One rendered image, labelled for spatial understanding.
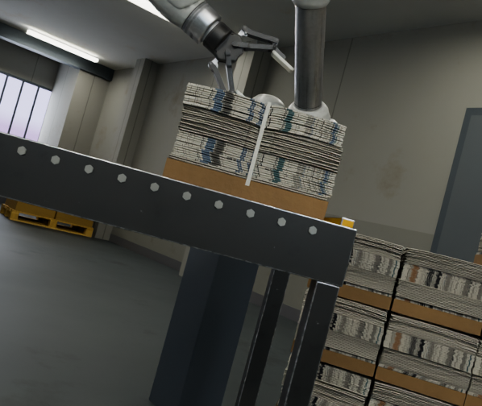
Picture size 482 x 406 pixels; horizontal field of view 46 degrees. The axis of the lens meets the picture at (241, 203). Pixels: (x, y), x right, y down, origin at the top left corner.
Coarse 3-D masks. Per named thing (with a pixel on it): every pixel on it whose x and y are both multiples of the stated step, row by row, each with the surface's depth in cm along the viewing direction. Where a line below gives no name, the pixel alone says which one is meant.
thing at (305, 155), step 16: (288, 112) 126; (288, 128) 126; (304, 128) 127; (320, 128) 127; (336, 128) 127; (272, 144) 126; (288, 144) 126; (304, 144) 126; (320, 144) 126; (336, 144) 126; (272, 160) 126; (288, 160) 126; (304, 160) 126; (320, 160) 126; (336, 160) 126; (272, 176) 126; (288, 176) 126; (304, 176) 126; (320, 176) 127; (304, 192) 126; (320, 192) 126
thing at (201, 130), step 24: (192, 96) 125; (216, 96) 125; (240, 96) 126; (192, 120) 125; (216, 120) 125; (240, 120) 126; (192, 144) 126; (216, 144) 126; (240, 144) 126; (216, 168) 125
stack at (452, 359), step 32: (352, 256) 192; (384, 256) 189; (416, 256) 187; (384, 288) 188; (416, 288) 186; (448, 288) 185; (480, 288) 182; (352, 320) 189; (384, 320) 187; (416, 320) 187; (480, 320) 181; (352, 352) 189; (384, 352) 187; (416, 352) 184; (448, 352) 182; (480, 352) 180; (320, 384) 190; (352, 384) 188; (384, 384) 185; (448, 384) 182; (480, 384) 179
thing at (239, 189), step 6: (240, 180) 125; (234, 186) 125; (240, 186) 125; (246, 186) 125; (252, 186) 125; (258, 186) 125; (234, 192) 125; (240, 192) 125; (246, 192) 125; (252, 192) 125; (258, 192) 125; (246, 198) 125; (252, 198) 125
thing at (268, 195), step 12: (264, 192) 125; (276, 192) 126; (288, 192) 126; (264, 204) 125; (276, 204) 126; (288, 204) 126; (300, 204) 126; (312, 204) 126; (324, 204) 126; (312, 216) 126; (324, 216) 126
